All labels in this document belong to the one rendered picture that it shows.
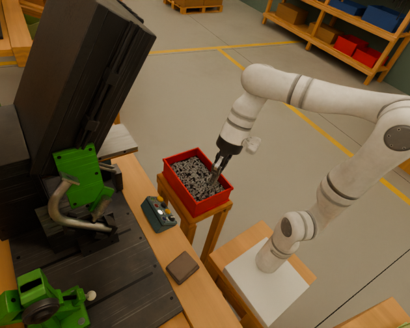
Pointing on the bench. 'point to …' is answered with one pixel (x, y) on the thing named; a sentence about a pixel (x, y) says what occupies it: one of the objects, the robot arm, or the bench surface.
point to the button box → (151, 212)
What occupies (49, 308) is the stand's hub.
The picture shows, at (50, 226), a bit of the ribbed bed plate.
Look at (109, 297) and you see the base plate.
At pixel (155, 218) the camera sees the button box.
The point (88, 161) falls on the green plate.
